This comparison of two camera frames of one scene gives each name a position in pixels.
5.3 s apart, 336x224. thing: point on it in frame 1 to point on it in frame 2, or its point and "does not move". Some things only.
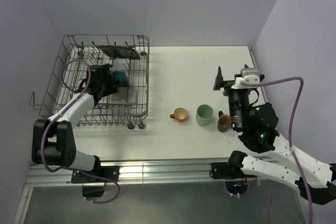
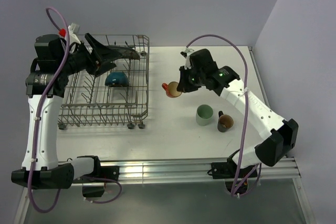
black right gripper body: x=233 y=95 to x=191 y=80
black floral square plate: x=122 y=51 does not move
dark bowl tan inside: x=119 y=78 does not move
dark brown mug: x=224 y=122 does not move
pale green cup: x=203 y=114 does not move
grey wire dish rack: x=128 y=55 does not move
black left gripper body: x=106 y=84 to x=82 y=60
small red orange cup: x=180 y=114 to x=171 y=89
